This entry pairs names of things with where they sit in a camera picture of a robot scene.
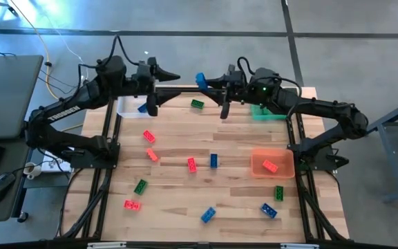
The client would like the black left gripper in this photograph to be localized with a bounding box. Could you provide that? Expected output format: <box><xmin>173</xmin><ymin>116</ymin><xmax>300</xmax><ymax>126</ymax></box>
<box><xmin>131</xmin><ymin>56</ymin><xmax>182</xmax><ymax>118</ymax></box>

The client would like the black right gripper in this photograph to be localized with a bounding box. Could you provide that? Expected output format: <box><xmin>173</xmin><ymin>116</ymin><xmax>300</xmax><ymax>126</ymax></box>
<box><xmin>204</xmin><ymin>64</ymin><xmax>248</xmax><ymax>120</ymax></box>

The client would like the white floor cable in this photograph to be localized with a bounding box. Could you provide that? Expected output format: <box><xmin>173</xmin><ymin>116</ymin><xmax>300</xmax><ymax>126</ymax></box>
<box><xmin>52</xmin><ymin>27</ymin><xmax>90</xmax><ymax>84</ymax></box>

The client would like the white frame bracket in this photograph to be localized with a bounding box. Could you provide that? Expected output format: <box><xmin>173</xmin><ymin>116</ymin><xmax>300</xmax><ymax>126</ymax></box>
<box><xmin>86</xmin><ymin>241</ymin><xmax>127</xmax><ymax>249</ymax></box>
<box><xmin>280</xmin><ymin>243</ymin><xmax>320</xmax><ymax>249</ymax></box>

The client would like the orange plastic bin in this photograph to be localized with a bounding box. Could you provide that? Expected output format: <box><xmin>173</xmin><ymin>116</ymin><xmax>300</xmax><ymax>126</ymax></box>
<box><xmin>249</xmin><ymin>147</ymin><xmax>296</xmax><ymax>180</ymax></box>

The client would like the black floor cable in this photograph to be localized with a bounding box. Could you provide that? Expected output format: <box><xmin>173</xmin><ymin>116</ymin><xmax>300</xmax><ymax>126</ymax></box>
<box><xmin>37</xmin><ymin>68</ymin><xmax>82</xmax><ymax>95</ymax></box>

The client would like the black computer mouse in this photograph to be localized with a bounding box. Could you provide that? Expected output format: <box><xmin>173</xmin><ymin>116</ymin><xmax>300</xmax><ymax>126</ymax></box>
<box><xmin>0</xmin><ymin>172</ymin><xmax>17</xmax><ymax>205</ymax></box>

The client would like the grey metal table frame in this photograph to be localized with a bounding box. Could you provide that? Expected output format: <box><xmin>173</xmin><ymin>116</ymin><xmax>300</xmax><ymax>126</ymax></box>
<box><xmin>359</xmin><ymin>93</ymin><xmax>398</xmax><ymax>203</ymax></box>

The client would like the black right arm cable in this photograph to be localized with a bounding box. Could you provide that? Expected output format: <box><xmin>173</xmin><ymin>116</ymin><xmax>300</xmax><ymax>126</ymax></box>
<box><xmin>236</xmin><ymin>56</ymin><xmax>303</xmax><ymax>117</ymax></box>

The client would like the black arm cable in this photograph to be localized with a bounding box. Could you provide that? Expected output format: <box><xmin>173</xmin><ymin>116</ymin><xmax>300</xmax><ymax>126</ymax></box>
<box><xmin>236</xmin><ymin>56</ymin><xmax>303</xmax><ymax>117</ymax></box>
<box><xmin>108</xmin><ymin>33</ymin><xmax>141</xmax><ymax>68</ymax></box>

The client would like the yellow floor cable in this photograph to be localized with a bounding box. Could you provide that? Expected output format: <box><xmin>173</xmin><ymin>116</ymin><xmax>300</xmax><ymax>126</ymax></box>
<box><xmin>8</xmin><ymin>0</ymin><xmax>86</xmax><ymax>133</ymax></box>

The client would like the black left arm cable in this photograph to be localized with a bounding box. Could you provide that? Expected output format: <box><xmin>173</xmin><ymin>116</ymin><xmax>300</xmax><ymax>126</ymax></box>
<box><xmin>108</xmin><ymin>33</ymin><xmax>141</xmax><ymax>68</ymax></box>

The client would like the clear white plastic bin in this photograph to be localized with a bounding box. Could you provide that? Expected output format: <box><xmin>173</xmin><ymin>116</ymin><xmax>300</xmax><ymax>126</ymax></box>
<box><xmin>115</xmin><ymin>95</ymin><xmax>157</xmax><ymax>120</ymax></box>

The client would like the white mug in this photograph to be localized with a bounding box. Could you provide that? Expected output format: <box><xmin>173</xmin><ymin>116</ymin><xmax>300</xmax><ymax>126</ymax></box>
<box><xmin>23</xmin><ymin>161</ymin><xmax>44</xmax><ymax>181</ymax></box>

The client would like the green plastic bin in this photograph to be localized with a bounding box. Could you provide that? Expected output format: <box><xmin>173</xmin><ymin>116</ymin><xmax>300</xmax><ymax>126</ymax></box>
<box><xmin>249</xmin><ymin>103</ymin><xmax>289</xmax><ymax>122</ymax></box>

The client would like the black aluminium table frame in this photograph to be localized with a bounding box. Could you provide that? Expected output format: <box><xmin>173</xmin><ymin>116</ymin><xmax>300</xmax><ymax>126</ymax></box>
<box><xmin>55</xmin><ymin>84</ymin><xmax>350</xmax><ymax>249</ymax></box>

